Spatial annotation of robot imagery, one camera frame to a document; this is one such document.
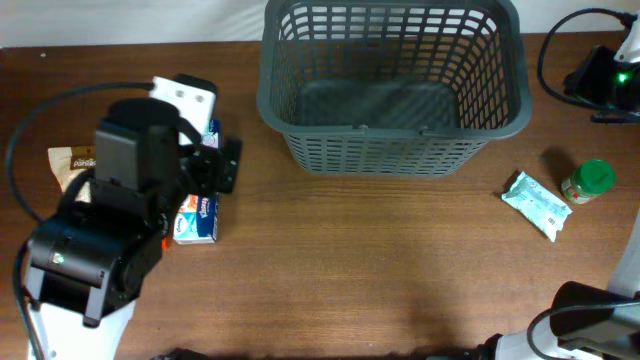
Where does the beige breadcrumb bag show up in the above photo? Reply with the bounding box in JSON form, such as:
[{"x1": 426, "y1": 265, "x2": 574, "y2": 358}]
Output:
[{"x1": 47, "y1": 145, "x2": 96, "y2": 192}]

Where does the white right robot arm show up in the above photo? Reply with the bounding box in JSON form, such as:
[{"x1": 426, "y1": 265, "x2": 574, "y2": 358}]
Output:
[{"x1": 427, "y1": 8, "x2": 639, "y2": 360}]

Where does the Kleenex tissue multipack box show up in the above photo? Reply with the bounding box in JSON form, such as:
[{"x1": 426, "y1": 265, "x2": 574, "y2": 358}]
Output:
[{"x1": 172, "y1": 118, "x2": 222, "y2": 246}]

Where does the grey plastic basket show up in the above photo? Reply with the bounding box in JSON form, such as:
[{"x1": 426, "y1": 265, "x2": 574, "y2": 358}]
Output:
[{"x1": 257, "y1": 0, "x2": 532, "y2": 178}]

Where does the light green wipes packet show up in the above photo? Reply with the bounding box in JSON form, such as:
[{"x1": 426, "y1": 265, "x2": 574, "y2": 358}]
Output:
[{"x1": 501, "y1": 172, "x2": 572, "y2": 242}]

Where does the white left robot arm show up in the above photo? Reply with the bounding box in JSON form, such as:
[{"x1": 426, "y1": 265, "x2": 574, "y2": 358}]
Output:
[{"x1": 17, "y1": 98, "x2": 243, "y2": 359}]

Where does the green lid jar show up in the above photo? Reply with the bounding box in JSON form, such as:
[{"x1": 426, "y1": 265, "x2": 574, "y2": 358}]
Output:
[{"x1": 561, "y1": 159, "x2": 616, "y2": 204}]

